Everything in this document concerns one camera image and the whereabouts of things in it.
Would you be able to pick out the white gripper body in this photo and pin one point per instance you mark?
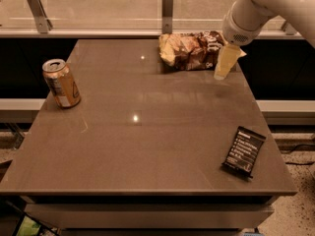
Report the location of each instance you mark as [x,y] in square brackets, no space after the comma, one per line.
[236,32]

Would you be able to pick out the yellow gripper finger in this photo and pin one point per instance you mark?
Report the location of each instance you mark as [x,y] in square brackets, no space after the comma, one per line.
[228,56]

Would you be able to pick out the brown chip bag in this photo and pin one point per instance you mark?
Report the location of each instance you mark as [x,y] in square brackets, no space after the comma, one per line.
[191,51]

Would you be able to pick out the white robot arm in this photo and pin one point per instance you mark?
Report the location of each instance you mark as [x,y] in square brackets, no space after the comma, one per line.
[299,13]

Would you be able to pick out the orange soda can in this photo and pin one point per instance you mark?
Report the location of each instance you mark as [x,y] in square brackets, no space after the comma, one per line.
[61,83]

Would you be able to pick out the grey table drawer front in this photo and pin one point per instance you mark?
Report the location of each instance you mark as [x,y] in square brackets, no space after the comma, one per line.
[150,216]

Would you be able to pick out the green object under table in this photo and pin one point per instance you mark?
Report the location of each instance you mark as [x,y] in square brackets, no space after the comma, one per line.
[28,227]

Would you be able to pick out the right metal rail bracket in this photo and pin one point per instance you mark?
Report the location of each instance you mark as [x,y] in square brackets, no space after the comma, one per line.
[288,29]

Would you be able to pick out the metal rail bracket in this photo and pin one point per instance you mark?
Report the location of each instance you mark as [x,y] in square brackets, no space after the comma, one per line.
[166,16]
[288,29]
[42,23]

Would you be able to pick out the middle metal rail bracket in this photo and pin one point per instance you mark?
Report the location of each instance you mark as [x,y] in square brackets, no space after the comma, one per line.
[166,16]

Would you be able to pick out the left metal rail bracket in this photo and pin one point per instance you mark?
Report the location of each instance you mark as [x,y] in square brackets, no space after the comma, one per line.
[42,23]

